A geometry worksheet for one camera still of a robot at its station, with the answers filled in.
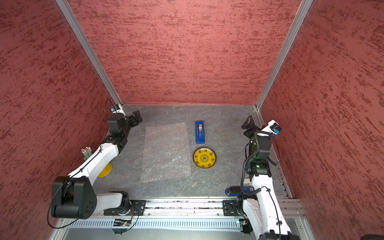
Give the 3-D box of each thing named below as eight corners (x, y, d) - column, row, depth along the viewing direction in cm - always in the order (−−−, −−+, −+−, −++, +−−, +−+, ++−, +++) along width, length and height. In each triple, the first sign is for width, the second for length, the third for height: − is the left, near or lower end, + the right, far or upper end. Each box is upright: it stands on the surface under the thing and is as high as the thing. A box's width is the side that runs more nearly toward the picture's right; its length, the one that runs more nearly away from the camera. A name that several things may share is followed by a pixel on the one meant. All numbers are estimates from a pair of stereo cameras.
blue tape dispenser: (195, 143, 101) (195, 138, 96) (195, 126, 110) (195, 121, 105) (204, 143, 101) (205, 138, 96) (204, 126, 110) (204, 121, 105)
